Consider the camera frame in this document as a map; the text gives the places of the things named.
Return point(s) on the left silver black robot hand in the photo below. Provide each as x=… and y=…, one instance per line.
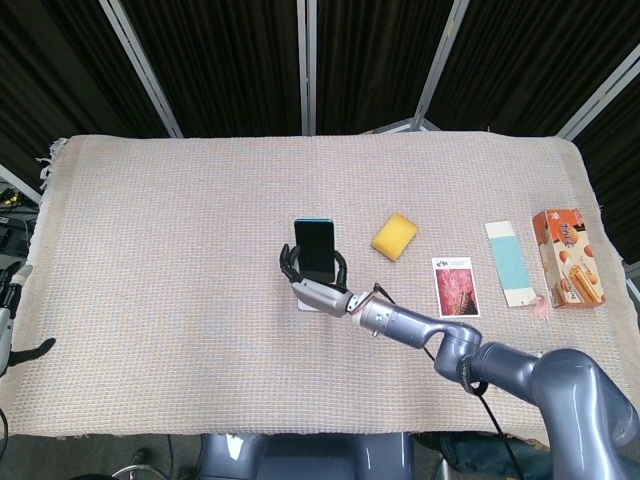
x=6, y=330

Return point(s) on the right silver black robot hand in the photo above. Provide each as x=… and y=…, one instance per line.
x=320, y=297

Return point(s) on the black smartphone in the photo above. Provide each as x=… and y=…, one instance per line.
x=315, y=250

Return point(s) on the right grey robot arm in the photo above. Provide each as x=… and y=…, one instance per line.
x=500, y=370

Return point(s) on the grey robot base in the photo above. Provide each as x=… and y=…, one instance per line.
x=305, y=457

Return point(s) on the white phone stand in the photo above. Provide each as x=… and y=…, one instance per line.
x=303, y=304

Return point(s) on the yellow sponge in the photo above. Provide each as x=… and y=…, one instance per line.
x=395, y=236

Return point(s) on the beige woven tablecloth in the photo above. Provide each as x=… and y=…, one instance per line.
x=200, y=300

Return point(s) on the postcard with red picture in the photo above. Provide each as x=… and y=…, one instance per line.
x=456, y=287

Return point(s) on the black shoe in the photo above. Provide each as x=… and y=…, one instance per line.
x=140, y=457

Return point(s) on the white teal bookmark with tassel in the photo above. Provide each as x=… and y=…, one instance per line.
x=507, y=262

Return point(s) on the dark blue denim fabric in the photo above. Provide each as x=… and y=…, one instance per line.
x=465, y=455

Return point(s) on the black folding screen panel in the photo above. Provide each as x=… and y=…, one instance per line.
x=540, y=60
x=225, y=60
x=370, y=60
x=620, y=175
x=60, y=65

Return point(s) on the orange biscuit box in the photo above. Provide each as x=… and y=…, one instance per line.
x=567, y=257

